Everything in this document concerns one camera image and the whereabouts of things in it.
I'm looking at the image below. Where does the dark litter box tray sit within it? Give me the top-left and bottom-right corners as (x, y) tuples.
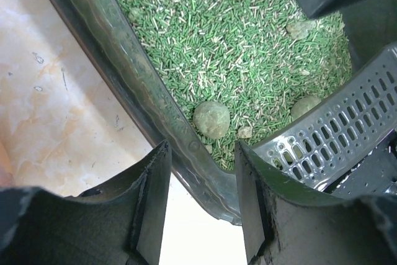
(50, 0), (396, 225)

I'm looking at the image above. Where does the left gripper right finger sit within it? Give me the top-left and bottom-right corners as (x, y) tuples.
(234, 141), (396, 264)

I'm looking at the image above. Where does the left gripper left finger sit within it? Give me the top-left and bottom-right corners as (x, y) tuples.
(1, 141), (172, 264)

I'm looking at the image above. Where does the large green litter clump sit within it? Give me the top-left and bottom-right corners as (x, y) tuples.
(193, 101), (231, 139)

